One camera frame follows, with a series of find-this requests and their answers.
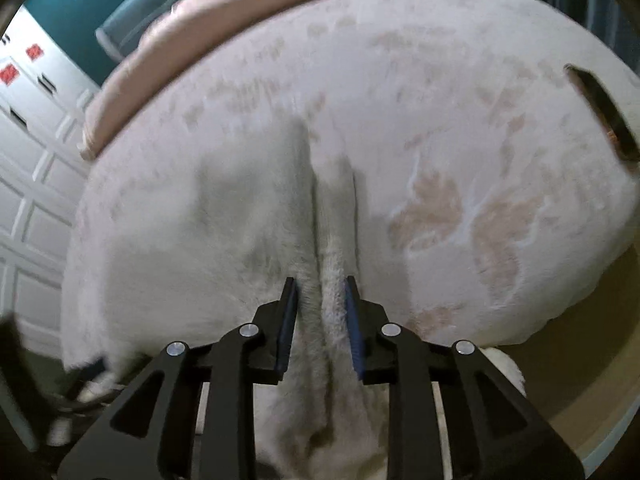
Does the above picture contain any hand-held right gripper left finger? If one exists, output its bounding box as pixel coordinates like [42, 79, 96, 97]
[57, 276, 301, 480]

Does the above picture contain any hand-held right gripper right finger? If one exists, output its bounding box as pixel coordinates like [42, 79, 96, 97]
[342, 275, 586, 480]

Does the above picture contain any cream sweater with black hearts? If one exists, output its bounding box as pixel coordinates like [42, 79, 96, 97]
[100, 120, 398, 480]

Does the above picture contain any white fluffy rug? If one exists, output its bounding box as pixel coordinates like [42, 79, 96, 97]
[480, 347, 529, 403]

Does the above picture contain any white panelled wardrobe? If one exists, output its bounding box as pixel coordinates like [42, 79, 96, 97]
[0, 5, 102, 361]

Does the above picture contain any bed with floral cover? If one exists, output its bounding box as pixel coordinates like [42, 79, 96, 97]
[60, 0, 640, 376]

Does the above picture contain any pink duvet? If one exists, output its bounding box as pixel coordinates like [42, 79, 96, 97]
[77, 0, 443, 162]

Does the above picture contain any dark flat rectangular object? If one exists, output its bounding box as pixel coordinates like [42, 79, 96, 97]
[563, 63, 640, 164]

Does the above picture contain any teal padded headboard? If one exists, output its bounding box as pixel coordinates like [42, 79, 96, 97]
[95, 0, 263, 63]

